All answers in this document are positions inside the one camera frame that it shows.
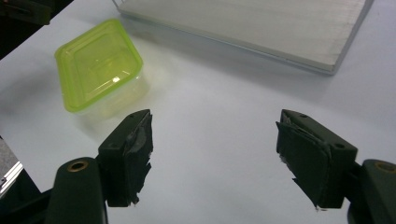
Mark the aluminium rail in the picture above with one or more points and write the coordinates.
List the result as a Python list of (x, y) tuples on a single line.
[(9, 174)]

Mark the yellow-green lidded plastic container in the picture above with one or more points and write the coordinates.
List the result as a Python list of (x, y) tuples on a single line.
[(98, 63)]

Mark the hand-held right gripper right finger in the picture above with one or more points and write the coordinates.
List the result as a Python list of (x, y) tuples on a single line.
[(314, 161)]

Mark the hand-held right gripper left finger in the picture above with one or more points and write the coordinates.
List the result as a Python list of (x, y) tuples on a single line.
[(124, 161)]

